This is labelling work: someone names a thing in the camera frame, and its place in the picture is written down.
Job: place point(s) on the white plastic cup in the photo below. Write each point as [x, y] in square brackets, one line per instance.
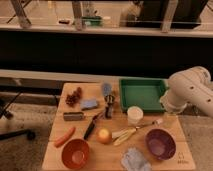
[134, 115]

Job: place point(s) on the blue brush head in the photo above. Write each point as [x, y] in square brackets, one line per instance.
[106, 89]

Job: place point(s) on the red bowl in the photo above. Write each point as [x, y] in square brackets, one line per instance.
[75, 154]

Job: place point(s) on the green box in background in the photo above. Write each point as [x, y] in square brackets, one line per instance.
[92, 21]

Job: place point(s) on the green plastic tray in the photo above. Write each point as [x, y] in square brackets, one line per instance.
[144, 93]

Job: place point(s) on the black office chair base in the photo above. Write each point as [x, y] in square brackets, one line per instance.
[12, 129]

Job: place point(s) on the blue sponge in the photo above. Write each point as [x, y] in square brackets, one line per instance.
[88, 104]

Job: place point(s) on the dark grape bunch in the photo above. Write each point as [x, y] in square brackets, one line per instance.
[74, 98]

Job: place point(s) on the blue grey cloth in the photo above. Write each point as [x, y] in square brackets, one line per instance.
[134, 160]

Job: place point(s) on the purple bowl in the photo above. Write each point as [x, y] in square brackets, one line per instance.
[160, 144]

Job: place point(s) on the orange carrot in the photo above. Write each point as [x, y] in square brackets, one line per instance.
[60, 141]

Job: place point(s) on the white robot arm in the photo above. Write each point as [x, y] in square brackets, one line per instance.
[189, 86]

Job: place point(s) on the grey eraser block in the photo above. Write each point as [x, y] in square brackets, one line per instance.
[73, 116]

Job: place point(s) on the black handled knife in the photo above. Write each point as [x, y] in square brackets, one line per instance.
[91, 126]

